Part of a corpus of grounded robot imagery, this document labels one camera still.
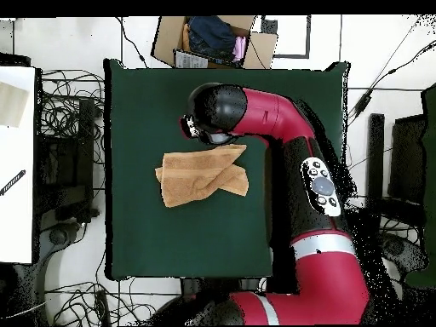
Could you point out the black power strip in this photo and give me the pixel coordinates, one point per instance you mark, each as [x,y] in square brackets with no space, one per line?
[101,305]

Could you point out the black office chair base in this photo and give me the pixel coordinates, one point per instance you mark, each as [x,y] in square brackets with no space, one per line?
[58,236]
[405,253]

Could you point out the tan cloth in box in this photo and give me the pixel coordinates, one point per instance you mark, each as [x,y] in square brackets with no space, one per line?
[185,39]

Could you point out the cardboard box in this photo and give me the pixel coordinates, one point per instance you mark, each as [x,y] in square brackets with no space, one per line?
[167,37]

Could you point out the black power adapter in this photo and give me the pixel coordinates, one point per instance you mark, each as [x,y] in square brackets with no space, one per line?
[362,104]

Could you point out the pink garment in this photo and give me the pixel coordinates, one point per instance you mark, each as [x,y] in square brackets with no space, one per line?
[239,49]

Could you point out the printed paper label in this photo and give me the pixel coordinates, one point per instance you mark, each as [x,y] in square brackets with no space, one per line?
[190,60]

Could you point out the beige paper sheet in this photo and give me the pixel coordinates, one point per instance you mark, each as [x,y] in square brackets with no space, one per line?
[12,105]

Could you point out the black equipment stand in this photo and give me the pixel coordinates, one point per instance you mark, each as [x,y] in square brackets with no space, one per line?
[85,136]
[374,153]

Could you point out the white side table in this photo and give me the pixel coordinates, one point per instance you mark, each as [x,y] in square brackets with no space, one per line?
[17,221]

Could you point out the dark green table cloth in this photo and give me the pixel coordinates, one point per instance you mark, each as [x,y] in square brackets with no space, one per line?
[153,238]

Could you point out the blue jeans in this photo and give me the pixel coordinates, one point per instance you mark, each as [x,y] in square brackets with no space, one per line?
[211,37]

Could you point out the black striped stick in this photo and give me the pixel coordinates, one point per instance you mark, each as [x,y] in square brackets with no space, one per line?
[13,182]

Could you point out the orange terry towel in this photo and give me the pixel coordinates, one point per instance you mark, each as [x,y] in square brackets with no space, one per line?
[190,177]

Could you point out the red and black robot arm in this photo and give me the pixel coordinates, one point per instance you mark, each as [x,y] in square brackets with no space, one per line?
[323,265]

